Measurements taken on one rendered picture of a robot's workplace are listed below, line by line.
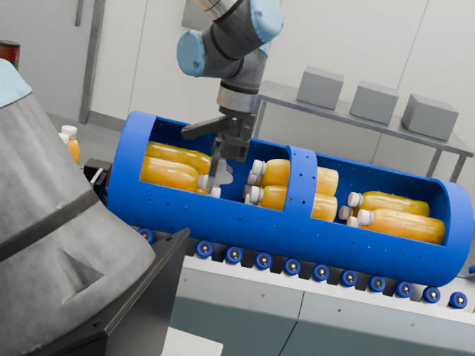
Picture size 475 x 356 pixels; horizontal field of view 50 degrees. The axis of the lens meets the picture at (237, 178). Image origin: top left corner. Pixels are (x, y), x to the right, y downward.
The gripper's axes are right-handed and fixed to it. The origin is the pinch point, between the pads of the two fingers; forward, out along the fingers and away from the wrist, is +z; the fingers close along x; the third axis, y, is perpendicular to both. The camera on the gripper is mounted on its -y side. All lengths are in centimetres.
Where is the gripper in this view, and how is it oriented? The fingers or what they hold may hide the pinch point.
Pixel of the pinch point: (207, 185)
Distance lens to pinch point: 125.0
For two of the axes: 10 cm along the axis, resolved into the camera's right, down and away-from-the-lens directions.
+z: -2.3, 9.1, 3.3
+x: -0.2, -3.5, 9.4
